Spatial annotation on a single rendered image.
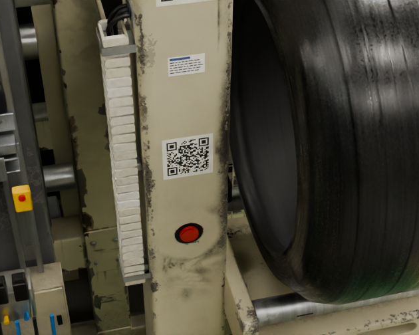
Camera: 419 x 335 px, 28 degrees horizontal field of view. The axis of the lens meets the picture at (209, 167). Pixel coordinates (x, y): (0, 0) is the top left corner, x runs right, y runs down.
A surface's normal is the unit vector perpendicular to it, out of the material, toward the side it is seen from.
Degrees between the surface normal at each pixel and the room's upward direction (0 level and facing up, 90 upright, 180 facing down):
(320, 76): 55
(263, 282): 0
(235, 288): 0
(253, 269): 0
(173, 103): 90
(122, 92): 90
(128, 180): 90
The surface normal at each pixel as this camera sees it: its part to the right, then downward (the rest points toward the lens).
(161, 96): 0.24, 0.64
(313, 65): -0.55, -0.05
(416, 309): 0.00, -0.76
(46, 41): 0.21, 0.13
